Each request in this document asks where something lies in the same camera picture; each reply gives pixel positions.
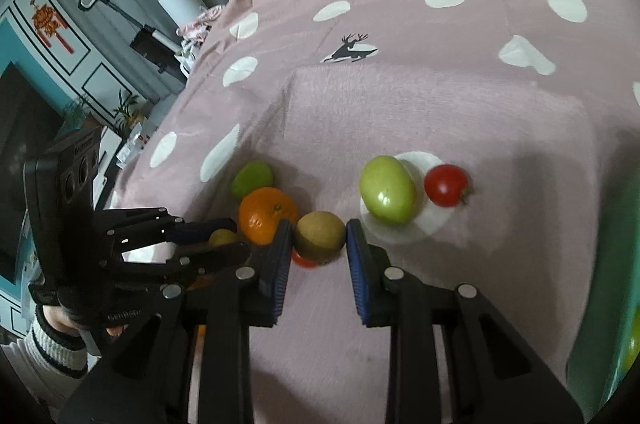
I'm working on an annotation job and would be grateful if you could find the brown kiwi fruit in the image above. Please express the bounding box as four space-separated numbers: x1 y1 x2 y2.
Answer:
294 210 346 264

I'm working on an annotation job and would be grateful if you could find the large orange mandarin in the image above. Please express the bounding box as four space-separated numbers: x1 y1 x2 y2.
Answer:
238 187 299 246

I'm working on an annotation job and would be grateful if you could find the small orange mandarin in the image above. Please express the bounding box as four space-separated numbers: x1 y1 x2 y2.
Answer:
207 229 241 248

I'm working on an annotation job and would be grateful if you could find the striped sleeve forearm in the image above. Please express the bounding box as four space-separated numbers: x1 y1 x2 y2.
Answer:
1 305 88 418

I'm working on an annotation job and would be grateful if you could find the left hand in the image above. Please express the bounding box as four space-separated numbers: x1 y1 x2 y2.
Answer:
41 302 126 338

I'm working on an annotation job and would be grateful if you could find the red cherry tomato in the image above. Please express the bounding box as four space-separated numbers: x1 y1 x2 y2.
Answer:
292 250 318 269

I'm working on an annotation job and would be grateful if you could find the large green tomato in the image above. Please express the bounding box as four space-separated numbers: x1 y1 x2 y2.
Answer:
359 155 416 225

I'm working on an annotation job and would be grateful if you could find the green round fruit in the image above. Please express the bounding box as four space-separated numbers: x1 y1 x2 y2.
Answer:
231 161 274 202

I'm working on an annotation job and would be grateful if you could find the black television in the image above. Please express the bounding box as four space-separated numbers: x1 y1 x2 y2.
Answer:
0 63 63 280

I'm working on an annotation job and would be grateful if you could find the black phone stand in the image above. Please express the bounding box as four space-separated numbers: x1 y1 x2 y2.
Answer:
78 0 189 83

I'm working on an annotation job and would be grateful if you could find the pink polka dot cloth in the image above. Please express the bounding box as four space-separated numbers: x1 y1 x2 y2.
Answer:
112 0 640 424

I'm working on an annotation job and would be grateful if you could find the white cylinder lamp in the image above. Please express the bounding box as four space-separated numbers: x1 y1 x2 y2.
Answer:
158 0 206 28

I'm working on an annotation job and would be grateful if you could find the green plastic bowl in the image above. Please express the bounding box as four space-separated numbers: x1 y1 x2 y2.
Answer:
566 177 639 421

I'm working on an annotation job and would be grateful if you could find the red chinese knot decoration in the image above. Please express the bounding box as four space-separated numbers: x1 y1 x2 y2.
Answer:
29 0 75 54

